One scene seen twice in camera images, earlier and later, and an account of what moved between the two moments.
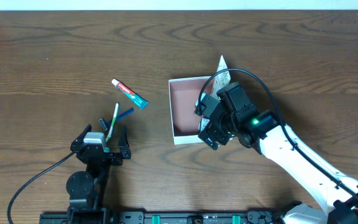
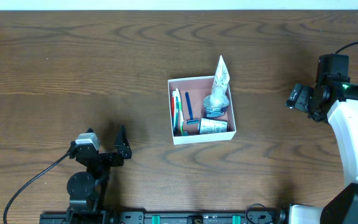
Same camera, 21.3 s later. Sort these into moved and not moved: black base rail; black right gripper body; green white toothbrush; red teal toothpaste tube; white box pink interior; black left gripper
Moved: green white toothbrush; red teal toothpaste tube; black right gripper body
Not moved: black left gripper; white box pink interior; black base rail
